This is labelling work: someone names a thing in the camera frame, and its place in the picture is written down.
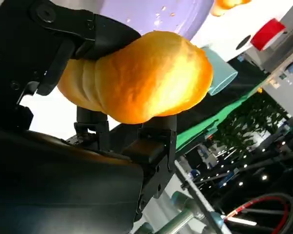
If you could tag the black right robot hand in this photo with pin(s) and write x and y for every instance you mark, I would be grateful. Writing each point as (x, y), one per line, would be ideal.
(51, 185)

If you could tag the orange white toy bread roll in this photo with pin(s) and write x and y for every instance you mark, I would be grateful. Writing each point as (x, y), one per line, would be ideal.
(146, 80)
(224, 5)

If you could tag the green cloth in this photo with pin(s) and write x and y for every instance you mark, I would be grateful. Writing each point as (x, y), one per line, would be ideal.
(210, 114)

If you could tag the lilac plate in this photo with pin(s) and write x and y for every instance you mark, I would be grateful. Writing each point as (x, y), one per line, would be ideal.
(141, 12)

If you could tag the green leafy plant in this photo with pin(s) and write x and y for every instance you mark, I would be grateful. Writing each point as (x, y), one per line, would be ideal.
(246, 122)

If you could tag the pale green mug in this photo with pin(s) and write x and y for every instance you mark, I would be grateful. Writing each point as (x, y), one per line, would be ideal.
(222, 68)

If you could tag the black round table grommet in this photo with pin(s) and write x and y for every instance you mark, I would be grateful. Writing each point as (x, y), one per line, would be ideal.
(243, 42)

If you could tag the grey white machine cabinet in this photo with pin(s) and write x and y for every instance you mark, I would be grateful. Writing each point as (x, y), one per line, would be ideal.
(290, 48)

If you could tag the silver metal rail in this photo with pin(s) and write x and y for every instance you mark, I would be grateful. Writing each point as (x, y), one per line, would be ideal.
(193, 185)

